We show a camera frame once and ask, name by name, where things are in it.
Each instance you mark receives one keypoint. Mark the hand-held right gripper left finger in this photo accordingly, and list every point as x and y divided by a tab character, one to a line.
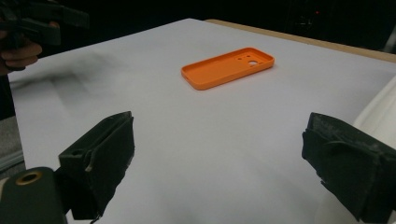
99	161

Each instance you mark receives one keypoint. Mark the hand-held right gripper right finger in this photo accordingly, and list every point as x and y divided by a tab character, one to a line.
351	165

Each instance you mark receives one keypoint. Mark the white translucent plastic container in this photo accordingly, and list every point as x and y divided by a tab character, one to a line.
378	115

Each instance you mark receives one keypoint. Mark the orange phone case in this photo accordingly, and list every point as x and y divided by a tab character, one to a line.
218	70

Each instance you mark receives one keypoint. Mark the metal floor rail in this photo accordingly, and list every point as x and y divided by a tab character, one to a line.
9	160

